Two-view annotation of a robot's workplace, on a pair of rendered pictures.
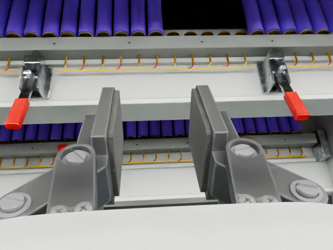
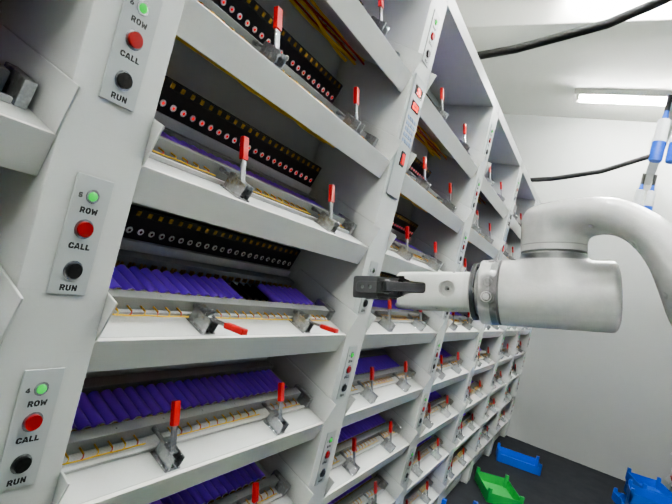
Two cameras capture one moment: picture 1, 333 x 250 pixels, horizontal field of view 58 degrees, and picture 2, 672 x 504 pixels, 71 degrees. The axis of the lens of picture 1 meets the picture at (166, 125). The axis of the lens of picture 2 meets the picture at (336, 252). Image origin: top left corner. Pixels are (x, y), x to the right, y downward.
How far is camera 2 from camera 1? 67 cm
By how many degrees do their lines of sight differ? 67
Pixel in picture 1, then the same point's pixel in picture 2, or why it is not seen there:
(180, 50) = (261, 308)
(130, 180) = (208, 445)
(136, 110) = (252, 345)
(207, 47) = (272, 307)
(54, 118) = (206, 355)
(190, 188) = (251, 440)
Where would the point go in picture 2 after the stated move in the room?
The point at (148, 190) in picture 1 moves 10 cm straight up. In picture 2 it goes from (226, 448) to (241, 389)
